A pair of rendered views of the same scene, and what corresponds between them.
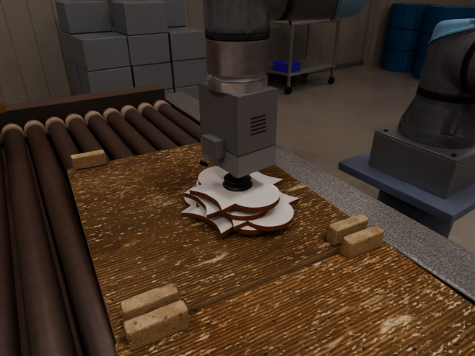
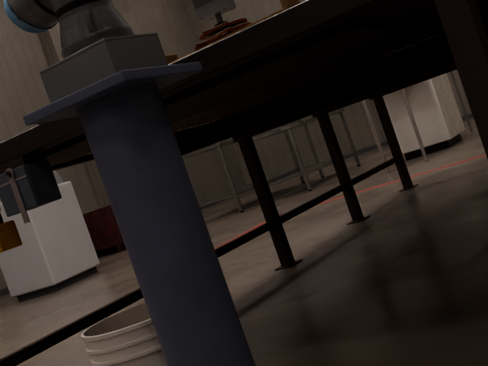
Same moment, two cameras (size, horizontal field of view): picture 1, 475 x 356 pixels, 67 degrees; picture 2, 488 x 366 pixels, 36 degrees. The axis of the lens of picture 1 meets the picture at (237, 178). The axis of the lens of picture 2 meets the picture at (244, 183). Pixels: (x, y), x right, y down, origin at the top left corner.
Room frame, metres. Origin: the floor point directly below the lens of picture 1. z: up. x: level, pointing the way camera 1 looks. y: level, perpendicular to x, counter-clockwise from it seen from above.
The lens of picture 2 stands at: (2.22, -0.91, 0.65)
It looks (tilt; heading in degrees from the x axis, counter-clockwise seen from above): 2 degrees down; 155
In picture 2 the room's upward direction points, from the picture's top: 19 degrees counter-clockwise
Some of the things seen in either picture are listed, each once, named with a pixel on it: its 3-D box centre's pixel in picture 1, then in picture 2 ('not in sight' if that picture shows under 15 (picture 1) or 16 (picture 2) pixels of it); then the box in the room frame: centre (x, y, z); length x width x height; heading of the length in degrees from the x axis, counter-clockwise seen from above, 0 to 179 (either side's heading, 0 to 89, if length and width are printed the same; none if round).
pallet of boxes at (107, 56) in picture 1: (138, 65); not in sight; (3.52, 0.94, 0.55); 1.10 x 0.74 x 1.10; 124
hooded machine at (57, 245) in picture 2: not in sight; (35, 218); (-5.94, 0.48, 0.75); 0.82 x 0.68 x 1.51; 123
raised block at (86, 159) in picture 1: (89, 159); not in sight; (0.61, 0.28, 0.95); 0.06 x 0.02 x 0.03; 119
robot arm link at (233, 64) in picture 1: (235, 57); not in sight; (0.45, 0.00, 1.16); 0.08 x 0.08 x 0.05
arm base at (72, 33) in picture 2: (442, 112); (91, 27); (0.73, -0.43, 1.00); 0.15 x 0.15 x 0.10
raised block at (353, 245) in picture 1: (362, 241); not in sight; (0.37, -0.16, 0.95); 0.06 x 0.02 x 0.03; 118
